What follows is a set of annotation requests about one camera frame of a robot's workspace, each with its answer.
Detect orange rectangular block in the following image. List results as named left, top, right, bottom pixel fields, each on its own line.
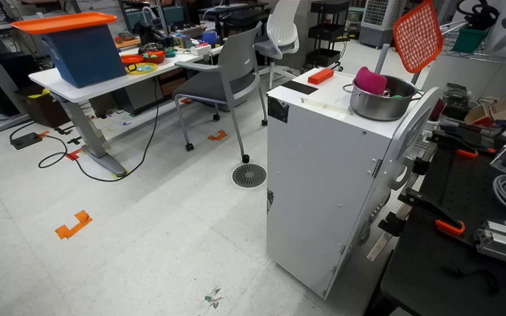
left=305, top=66, right=335, bottom=85

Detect magenta plush beet green leaves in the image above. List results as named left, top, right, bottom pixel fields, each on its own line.
left=351, top=64, right=390, bottom=96

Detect red checkered pot holder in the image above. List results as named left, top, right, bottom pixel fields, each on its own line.
left=392, top=0, right=446, bottom=75

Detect white toy cabinet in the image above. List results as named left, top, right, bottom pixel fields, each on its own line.
left=263, top=64, right=443, bottom=301

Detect stainless steel pot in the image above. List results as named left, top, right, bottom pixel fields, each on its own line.
left=341, top=73, right=425, bottom=122

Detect grey plastic chair with casters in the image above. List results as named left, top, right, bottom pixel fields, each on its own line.
left=172, top=20, right=269, bottom=164

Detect black square patch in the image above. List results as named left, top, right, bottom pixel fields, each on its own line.
left=279, top=78, right=320, bottom=96

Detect white chair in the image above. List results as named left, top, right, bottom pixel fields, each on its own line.
left=263, top=0, right=302, bottom=89

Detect black shelf cart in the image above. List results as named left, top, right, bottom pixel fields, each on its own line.
left=304, top=0, right=351, bottom=68

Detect orange plastic container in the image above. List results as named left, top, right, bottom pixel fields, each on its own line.
left=119, top=49, right=167, bottom=66

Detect white desk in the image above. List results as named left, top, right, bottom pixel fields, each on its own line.
left=28, top=41, right=225, bottom=177

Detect large orange floor tape mark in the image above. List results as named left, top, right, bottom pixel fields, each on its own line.
left=52, top=208, right=95, bottom=242

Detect blue storage bin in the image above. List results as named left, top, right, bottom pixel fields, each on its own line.
left=10, top=8, right=128, bottom=89

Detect black power brick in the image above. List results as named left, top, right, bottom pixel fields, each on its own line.
left=9, top=129, right=44, bottom=150

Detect black power cable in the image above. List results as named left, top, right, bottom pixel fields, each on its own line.
left=7, top=75, right=161, bottom=184

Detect black clamp orange handle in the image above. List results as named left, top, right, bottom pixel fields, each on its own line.
left=430, top=129, right=479, bottom=161
left=397, top=185, right=467, bottom=238

